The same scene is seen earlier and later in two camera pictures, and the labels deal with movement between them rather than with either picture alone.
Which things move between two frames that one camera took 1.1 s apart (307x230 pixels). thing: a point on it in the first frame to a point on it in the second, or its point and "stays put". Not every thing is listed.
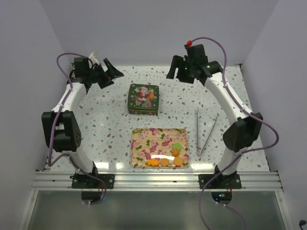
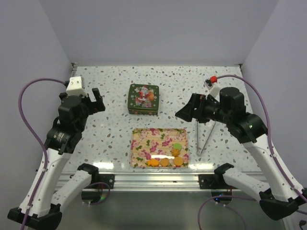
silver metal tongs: [198, 152] stays put
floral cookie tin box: [141, 111] stays put
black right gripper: [178, 62] to [187, 112]
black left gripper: [112, 73] to [98, 106]
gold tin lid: [143, 97] stays put
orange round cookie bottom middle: [164, 162] stays put
